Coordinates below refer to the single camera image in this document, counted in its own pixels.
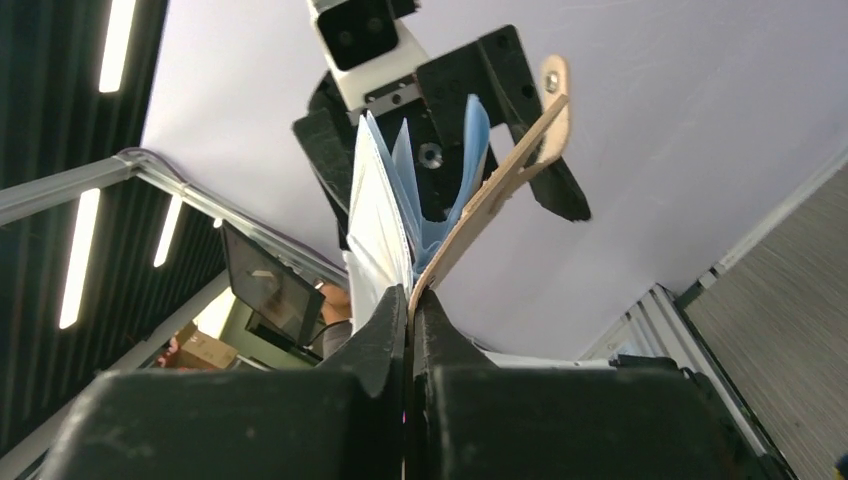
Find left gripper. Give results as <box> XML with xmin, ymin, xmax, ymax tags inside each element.
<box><xmin>292</xmin><ymin>25</ymin><xmax>591</xmax><ymax>250</ymax></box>

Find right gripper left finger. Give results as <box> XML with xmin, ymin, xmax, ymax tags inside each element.
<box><xmin>40</xmin><ymin>286</ymin><xmax>406</xmax><ymax>479</ymax></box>

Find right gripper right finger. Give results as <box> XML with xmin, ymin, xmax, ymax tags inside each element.
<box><xmin>410</xmin><ymin>291</ymin><xmax>756</xmax><ymax>479</ymax></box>

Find blue card sleeves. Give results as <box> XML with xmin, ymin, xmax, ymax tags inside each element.
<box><xmin>343</xmin><ymin>94</ymin><xmax>491</xmax><ymax>332</ymax></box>

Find dark monitor screen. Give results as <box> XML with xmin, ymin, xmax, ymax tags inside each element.
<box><xmin>220</xmin><ymin>222</ymin><xmax>324</xmax><ymax>347</ymax></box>

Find cardboard box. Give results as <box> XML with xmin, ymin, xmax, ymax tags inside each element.
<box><xmin>174</xmin><ymin>323</ymin><xmax>238</xmax><ymax>370</ymax></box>

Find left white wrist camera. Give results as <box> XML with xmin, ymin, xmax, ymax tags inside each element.
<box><xmin>307</xmin><ymin>0</ymin><xmax>429</xmax><ymax>111</ymax></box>

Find aluminium front rail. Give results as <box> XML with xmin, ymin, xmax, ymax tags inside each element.
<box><xmin>484</xmin><ymin>285</ymin><xmax>782</xmax><ymax>461</ymax></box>

